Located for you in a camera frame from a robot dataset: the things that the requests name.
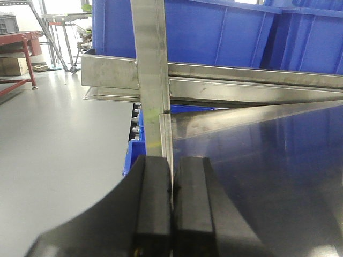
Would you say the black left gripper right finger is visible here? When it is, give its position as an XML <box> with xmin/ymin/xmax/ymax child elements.
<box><xmin>173</xmin><ymin>157</ymin><xmax>274</xmax><ymax>256</ymax></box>

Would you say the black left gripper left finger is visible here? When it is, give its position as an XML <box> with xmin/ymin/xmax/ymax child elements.
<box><xmin>26</xmin><ymin>155</ymin><xmax>172</xmax><ymax>256</ymax></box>

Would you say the lower blue plastic bin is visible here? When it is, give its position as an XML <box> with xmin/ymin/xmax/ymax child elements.
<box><xmin>123</xmin><ymin>103</ymin><xmax>215</xmax><ymax>177</ymax></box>

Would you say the stainless steel shelf rack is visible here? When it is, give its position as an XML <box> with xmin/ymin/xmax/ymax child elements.
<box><xmin>81</xmin><ymin>1</ymin><xmax>342</xmax><ymax>166</ymax></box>

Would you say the large blue plastic bin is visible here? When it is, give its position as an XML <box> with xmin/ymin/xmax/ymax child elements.
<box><xmin>92</xmin><ymin>1</ymin><xmax>281</xmax><ymax>68</ymax></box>

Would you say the cardboard box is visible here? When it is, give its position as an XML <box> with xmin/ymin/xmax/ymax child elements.
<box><xmin>1</xmin><ymin>57</ymin><xmax>28</xmax><ymax>77</ymax></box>

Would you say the metal wheeled cart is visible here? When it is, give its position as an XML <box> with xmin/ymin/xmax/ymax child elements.
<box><xmin>41</xmin><ymin>12</ymin><xmax>92</xmax><ymax>74</ymax></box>

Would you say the grey stacked crate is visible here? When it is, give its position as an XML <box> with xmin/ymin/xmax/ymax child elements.
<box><xmin>0</xmin><ymin>14</ymin><xmax>19</xmax><ymax>35</ymax></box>

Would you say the red frame roller conveyor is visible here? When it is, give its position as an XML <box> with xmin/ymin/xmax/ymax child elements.
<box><xmin>0</xmin><ymin>30</ymin><xmax>44</xmax><ymax>97</ymax></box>

